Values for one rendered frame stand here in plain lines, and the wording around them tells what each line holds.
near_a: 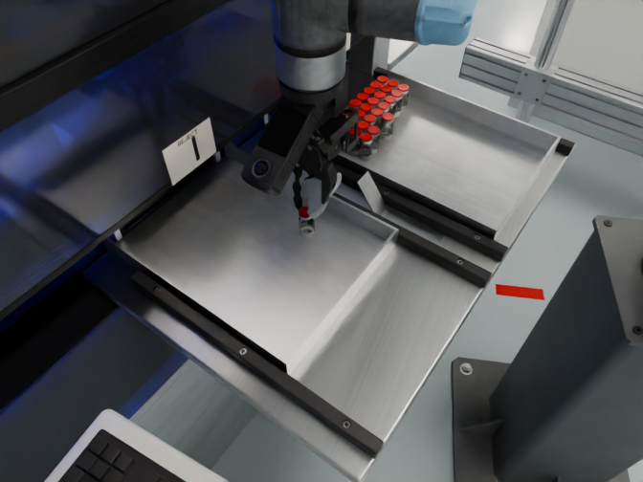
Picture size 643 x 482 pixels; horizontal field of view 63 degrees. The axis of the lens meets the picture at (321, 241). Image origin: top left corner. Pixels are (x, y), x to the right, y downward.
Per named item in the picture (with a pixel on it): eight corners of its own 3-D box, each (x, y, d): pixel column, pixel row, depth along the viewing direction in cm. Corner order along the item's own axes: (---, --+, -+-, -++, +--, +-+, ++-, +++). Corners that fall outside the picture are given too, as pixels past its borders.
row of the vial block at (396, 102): (344, 153, 90) (345, 132, 87) (398, 102, 99) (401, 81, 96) (355, 158, 89) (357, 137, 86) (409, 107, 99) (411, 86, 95)
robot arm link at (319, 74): (318, 67, 51) (254, 40, 54) (318, 106, 54) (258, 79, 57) (360, 34, 54) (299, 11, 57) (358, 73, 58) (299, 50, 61)
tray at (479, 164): (308, 155, 90) (308, 140, 88) (388, 85, 104) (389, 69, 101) (490, 246, 77) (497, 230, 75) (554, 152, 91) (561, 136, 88)
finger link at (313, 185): (349, 205, 74) (347, 153, 67) (325, 230, 71) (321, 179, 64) (332, 197, 75) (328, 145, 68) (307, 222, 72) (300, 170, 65)
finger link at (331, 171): (339, 202, 67) (336, 147, 61) (332, 209, 66) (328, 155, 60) (309, 189, 69) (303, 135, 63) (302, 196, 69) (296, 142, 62)
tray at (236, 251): (107, 250, 77) (99, 234, 74) (227, 155, 90) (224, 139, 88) (287, 377, 64) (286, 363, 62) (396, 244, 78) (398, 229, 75)
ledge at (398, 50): (334, 51, 115) (335, 42, 114) (366, 26, 122) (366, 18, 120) (388, 72, 110) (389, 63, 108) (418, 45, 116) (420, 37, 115)
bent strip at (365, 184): (354, 208, 82) (356, 182, 78) (365, 197, 84) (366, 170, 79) (434, 249, 77) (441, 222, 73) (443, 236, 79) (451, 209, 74)
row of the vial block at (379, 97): (334, 148, 91) (335, 127, 88) (388, 98, 100) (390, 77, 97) (344, 153, 90) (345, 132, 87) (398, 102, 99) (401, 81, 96)
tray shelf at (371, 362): (84, 279, 76) (79, 272, 74) (352, 63, 112) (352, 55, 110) (359, 487, 58) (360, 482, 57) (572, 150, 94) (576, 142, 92)
